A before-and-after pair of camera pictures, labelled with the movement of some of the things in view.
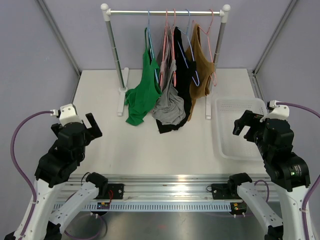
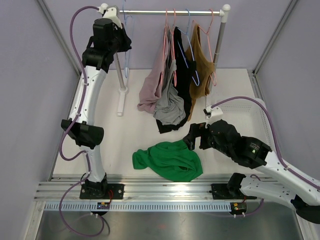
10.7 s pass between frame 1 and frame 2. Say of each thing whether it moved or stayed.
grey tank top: stayed
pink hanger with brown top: stayed
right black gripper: moved
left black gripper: moved
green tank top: moved
